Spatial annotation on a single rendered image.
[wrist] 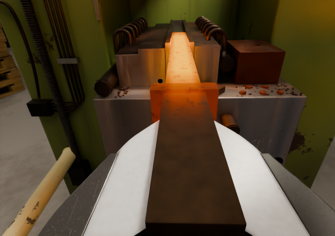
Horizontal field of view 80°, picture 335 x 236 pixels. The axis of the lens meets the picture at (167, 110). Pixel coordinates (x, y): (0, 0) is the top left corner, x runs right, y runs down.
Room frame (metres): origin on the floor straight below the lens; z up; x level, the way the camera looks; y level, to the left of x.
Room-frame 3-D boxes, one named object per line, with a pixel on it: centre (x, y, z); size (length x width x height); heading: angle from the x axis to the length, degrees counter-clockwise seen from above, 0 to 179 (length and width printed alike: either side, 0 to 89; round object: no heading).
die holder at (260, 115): (0.60, -0.07, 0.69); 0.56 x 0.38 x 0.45; 177
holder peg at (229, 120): (0.30, -0.11, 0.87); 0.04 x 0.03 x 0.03; 177
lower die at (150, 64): (0.59, -0.01, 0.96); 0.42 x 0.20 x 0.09; 177
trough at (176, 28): (0.59, -0.04, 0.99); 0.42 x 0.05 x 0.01; 177
